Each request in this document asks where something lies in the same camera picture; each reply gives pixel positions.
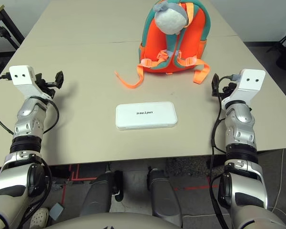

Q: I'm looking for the black metal stand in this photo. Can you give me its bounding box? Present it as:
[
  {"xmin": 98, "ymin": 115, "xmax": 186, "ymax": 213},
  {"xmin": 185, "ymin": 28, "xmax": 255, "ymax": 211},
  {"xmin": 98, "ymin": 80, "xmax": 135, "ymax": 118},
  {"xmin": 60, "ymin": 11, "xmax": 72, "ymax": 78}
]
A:
[{"xmin": 0, "ymin": 4, "xmax": 26, "ymax": 51}]

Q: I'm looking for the beige robot torso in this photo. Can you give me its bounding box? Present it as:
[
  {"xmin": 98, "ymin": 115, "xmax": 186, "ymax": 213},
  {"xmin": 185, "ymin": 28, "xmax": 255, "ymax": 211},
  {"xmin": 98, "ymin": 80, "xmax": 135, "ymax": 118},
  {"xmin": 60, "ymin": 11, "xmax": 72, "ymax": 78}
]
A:
[{"xmin": 41, "ymin": 212, "xmax": 179, "ymax": 229}]

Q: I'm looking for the grey right robot leg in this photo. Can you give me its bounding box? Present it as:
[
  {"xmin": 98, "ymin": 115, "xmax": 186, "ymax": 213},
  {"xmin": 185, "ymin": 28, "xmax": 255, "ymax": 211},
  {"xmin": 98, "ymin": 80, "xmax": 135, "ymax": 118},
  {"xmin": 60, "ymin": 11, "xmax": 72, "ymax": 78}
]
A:
[{"xmin": 146, "ymin": 168, "xmax": 183, "ymax": 227}]

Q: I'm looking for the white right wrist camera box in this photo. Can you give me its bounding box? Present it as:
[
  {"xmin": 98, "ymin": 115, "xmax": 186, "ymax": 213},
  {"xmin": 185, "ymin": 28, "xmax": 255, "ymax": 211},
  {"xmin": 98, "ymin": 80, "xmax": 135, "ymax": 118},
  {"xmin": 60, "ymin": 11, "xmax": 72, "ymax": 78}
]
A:
[{"xmin": 225, "ymin": 68, "xmax": 266, "ymax": 104}]

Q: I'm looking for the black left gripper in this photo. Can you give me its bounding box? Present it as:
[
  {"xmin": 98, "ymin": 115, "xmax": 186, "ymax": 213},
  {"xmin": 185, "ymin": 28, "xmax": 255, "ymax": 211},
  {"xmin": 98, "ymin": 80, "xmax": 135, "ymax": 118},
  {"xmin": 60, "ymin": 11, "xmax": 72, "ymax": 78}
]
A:
[{"xmin": 34, "ymin": 71, "xmax": 64, "ymax": 98}]

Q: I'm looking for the grey and white plush toy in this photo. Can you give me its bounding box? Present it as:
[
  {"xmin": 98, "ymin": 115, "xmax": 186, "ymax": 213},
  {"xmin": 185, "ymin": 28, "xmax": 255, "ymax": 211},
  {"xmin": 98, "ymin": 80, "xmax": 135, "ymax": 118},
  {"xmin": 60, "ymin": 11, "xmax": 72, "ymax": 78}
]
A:
[{"xmin": 153, "ymin": 0, "xmax": 190, "ymax": 35}]

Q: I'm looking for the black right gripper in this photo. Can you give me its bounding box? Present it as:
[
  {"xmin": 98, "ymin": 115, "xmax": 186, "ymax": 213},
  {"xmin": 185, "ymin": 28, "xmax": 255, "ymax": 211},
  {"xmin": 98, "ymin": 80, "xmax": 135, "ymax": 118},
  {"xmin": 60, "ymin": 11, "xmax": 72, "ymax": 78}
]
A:
[{"xmin": 211, "ymin": 73, "xmax": 239, "ymax": 96}]

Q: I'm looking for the white clog shoe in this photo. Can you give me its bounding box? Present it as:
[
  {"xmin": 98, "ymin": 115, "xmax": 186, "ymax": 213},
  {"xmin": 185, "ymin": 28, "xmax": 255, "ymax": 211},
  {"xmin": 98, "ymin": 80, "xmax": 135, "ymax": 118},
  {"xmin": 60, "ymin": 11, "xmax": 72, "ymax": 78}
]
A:
[{"xmin": 30, "ymin": 207, "xmax": 50, "ymax": 229}]

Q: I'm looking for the white pencil case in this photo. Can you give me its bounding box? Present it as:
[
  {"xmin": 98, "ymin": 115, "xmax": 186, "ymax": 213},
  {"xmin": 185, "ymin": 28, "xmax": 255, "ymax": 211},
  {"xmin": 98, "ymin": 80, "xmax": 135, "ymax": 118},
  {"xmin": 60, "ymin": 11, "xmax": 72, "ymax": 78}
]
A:
[{"xmin": 115, "ymin": 101, "xmax": 178, "ymax": 131}]

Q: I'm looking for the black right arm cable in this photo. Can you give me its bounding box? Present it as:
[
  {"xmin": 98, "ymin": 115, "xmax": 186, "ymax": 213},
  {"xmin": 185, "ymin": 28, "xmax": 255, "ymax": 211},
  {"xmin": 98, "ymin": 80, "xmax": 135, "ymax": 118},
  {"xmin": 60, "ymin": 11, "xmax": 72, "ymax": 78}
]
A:
[{"xmin": 209, "ymin": 75, "xmax": 236, "ymax": 229}]

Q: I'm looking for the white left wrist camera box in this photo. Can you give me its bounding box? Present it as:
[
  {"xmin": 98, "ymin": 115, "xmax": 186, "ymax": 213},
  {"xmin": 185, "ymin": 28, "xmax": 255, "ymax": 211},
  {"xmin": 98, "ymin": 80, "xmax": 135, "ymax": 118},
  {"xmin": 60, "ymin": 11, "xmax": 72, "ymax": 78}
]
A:
[{"xmin": 9, "ymin": 64, "xmax": 55, "ymax": 100}]

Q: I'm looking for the grey robot leg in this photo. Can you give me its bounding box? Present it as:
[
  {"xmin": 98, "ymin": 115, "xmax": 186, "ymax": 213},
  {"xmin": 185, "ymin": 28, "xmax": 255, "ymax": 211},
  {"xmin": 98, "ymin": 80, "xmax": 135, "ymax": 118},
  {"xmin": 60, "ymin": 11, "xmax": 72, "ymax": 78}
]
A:
[
  {"xmin": 80, "ymin": 170, "xmax": 123, "ymax": 217},
  {"xmin": 146, "ymin": 168, "xmax": 183, "ymax": 227}
]

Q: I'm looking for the grey left robot leg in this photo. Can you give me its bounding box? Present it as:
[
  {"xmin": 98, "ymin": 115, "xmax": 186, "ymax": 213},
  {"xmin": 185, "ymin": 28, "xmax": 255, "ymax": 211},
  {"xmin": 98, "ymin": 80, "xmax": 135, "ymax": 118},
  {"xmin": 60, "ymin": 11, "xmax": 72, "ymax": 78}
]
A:
[{"xmin": 80, "ymin": 170, "xmax": 123, "ymax": 217}]

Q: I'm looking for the grey speckled floor mat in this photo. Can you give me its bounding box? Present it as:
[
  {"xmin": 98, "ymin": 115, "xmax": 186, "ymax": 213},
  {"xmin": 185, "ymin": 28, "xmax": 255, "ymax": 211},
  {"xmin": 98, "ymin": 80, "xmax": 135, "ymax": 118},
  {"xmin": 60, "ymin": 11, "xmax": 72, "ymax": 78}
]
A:
[{"xmin": 166, "ymin": 157, "xmax": 212, "ymax": 177}]

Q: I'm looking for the white floor cable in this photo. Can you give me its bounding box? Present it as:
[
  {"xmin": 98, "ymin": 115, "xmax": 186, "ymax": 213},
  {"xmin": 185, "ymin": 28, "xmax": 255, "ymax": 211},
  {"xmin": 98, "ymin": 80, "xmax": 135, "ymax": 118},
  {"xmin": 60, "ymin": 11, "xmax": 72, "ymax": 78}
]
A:
[{"xmin": 268, "ymin": 147, "xmax": 286, "ymax": 229}]

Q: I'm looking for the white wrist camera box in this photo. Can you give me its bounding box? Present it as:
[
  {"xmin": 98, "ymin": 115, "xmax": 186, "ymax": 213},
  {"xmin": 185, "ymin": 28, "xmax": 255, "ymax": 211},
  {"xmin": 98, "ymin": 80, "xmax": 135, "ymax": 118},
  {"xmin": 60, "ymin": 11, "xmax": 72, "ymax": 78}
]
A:
[
  {"xmin": 9, "ymin": 64, "xmax": 55, "ymax": 100},
  {"xmin": 225, "ymin": 68, "xmax": 266, "ymax": 104}
]

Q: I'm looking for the orange and teal backpack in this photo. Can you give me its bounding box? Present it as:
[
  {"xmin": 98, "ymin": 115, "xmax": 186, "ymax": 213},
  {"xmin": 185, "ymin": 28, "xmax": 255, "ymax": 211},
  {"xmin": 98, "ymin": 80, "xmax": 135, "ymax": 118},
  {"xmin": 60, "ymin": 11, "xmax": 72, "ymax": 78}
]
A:
[{"xmin": 114, "ymin": 0, "xmax": 210, "ymax": 90}]

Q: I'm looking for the grey floor pedal box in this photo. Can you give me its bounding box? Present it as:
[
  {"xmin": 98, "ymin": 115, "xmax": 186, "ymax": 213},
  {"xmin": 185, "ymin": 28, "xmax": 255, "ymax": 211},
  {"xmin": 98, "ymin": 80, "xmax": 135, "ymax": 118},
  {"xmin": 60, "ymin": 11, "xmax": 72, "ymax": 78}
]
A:
[{"xmin": 49, "ymin": 202, "xmax": 64, "ymax": 221}]

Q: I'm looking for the black tripod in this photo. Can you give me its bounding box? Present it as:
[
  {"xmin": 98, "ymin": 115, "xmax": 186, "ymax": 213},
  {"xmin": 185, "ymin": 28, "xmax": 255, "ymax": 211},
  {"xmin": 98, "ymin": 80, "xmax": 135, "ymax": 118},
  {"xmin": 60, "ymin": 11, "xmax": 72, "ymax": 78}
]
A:
[{"xmin": 266, "ymin": 31, "xmax": 286, "ymax": 71}]

